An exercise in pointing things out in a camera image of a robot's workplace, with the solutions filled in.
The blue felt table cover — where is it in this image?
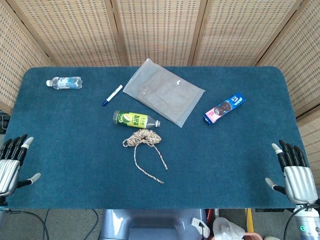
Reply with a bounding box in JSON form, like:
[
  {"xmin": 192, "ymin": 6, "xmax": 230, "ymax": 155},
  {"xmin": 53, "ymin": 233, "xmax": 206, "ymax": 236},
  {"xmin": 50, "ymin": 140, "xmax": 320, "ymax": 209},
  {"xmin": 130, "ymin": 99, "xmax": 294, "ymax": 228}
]
[{"xmin": 0, "ymin": 65, "xmax": 317, "ymax": 210}]

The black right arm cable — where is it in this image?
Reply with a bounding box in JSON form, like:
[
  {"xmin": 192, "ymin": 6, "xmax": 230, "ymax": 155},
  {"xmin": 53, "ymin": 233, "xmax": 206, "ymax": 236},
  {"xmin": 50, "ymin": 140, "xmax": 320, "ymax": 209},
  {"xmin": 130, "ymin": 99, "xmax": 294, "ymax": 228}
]
[{"xmin": 283, "ymin": 204, "xmax": 308, "ymax": 240}]

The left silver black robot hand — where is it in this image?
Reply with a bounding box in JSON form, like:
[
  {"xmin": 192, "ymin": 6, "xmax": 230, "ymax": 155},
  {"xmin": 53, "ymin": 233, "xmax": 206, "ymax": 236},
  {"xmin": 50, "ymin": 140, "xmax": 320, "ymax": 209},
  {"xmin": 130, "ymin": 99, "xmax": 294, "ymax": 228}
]
[{"xmin": 0, "ymin": 133, "xmax": 42, "ymax": 198}]

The blue-grey robot torso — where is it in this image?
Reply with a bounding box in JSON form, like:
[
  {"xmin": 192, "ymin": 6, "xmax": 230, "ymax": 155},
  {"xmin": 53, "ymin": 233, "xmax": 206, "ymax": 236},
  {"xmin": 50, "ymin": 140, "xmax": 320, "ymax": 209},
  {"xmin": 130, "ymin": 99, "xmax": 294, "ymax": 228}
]
[{"xmin": 99, "ymin": 208, "xmax": 208, "ymax": 240}]

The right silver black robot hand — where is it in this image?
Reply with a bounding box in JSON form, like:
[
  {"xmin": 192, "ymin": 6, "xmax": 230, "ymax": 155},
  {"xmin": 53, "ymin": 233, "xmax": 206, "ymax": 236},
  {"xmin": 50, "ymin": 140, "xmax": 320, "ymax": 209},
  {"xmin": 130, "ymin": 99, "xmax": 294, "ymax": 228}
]
[{"xmin": 264, "ymin": 139, "xmax": 320, "ymax": 205}]

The white crumpled plastic bag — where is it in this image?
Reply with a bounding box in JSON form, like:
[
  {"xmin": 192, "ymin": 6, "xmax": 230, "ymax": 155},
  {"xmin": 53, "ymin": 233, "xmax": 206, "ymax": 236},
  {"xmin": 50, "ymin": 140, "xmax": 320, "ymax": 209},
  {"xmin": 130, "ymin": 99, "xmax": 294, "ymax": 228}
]
[{"xmin": 212, "ymin": 216, "xmax": 246, "ymax": 240}]

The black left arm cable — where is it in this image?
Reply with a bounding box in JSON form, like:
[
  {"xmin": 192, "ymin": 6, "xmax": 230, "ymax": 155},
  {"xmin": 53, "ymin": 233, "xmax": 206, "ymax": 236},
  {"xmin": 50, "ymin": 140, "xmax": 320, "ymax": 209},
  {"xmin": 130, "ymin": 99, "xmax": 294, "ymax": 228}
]
[{"xmin": 4, "ymin": 209, "xmax": 51, "ymax": 240}]

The blue pink cookie package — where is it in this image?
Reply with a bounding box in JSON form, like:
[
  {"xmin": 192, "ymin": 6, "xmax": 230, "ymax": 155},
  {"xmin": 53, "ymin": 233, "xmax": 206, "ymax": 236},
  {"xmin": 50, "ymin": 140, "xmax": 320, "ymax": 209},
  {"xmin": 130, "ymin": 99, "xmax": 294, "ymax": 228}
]
[{"xmin": 202, "ymin": 91, "xmax": 247, "ymax": 127}]

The white marker pen blue cap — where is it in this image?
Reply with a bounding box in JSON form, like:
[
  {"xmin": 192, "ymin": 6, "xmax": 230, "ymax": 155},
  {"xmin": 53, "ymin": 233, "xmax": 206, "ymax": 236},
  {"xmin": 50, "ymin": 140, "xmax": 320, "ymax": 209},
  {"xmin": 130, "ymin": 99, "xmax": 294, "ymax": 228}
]
[{"xmin": 101, "ymin": 84, "xmax": 124, "ymax": 107}]

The black device beside table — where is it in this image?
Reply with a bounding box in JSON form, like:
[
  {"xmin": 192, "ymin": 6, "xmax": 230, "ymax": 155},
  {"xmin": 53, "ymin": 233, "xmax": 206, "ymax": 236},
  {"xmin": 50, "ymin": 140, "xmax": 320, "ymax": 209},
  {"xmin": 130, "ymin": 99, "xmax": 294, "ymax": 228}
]
[{"xmin": 0, "ymin": 109, "xmax": 11, "ymax": 135}]

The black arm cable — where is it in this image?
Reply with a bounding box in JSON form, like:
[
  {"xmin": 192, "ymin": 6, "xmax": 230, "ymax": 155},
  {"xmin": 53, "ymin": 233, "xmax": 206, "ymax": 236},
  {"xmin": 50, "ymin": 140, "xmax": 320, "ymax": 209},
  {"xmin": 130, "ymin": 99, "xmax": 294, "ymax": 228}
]
[
  {"xmin": 283, "ymin": 204, "xmax": 308, "ymax": 240},
  {"xmin": 4, "ymin": 209, "xmax": 51, "ymax": 240}
]

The woven bamboo screen panel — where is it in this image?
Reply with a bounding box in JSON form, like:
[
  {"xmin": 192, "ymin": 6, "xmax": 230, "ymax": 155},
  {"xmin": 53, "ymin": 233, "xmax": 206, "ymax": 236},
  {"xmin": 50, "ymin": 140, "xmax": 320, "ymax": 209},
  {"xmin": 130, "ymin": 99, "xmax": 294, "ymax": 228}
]
[
  {"xmin": 6, "ymin": 0, "xmax": 130, "ymax": 68},
  {"xmin": 254, "ymin": 0, "xmax": 320, "ymax": 118},
  {"xmin": 192, "ymin": 0, "xmax": 311, "ymax": 67},
  {"xmin": 109, "ymin": 0, "xmax": 208, "ymax": 67},
  {"xmin": 296, "ymin": 112, "xmax": 320, "ymax": 188},
  {"xmin": 0, "ymin": 0, "xmax": 53, "ymax": 116}
]

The beige speckled braided rope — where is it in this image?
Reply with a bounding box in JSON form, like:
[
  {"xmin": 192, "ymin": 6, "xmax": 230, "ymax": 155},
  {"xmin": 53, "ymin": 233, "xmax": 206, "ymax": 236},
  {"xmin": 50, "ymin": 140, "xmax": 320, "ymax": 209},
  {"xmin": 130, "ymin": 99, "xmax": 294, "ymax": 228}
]
[{"xmin": 122, "ymin": 129, "xmax": 169, "ymax": 185}]

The empty bottle green yellow label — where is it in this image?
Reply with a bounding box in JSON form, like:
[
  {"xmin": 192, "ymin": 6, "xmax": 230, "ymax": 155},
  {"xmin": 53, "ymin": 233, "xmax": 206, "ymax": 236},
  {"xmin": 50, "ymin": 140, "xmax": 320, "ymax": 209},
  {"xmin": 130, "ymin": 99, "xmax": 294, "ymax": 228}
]
[{"xmin": 112, "ymin": 110, "xmax": 161, "ymax": 130}]

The pink plastic basin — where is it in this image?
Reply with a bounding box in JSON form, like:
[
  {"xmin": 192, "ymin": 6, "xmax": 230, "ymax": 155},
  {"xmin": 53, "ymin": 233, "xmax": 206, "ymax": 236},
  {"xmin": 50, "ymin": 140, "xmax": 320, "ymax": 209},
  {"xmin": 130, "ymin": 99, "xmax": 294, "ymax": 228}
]
[{"xmin": 241, "ymin": 232, "xmax": 262, "ymax": 240}]

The translucent plastic zip bag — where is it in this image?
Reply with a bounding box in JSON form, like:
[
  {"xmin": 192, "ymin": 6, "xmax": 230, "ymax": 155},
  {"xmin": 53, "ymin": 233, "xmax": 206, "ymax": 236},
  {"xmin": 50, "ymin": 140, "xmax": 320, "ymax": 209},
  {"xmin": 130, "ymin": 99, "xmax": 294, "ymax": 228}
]
[{"xmin": 122, "ymin": 58, "xmax": 206, "ymax": 129}]

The blue floor cable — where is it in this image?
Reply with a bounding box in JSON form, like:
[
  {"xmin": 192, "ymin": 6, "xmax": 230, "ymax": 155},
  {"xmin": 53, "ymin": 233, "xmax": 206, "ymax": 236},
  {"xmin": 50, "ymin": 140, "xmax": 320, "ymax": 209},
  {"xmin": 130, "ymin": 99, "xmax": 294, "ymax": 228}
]
[{"xmin": 42, "ymin": 208, "xmax": 51, "ymax": 240}]

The clear water bottle blue label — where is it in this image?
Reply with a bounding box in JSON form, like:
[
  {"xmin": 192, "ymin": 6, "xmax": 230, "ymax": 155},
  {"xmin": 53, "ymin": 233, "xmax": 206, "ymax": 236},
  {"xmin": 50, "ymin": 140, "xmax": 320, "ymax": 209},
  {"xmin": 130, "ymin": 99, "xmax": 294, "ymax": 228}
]
[{"xmin": 45, "ymin": 76, "xmax": 84, "ymax": 91}]

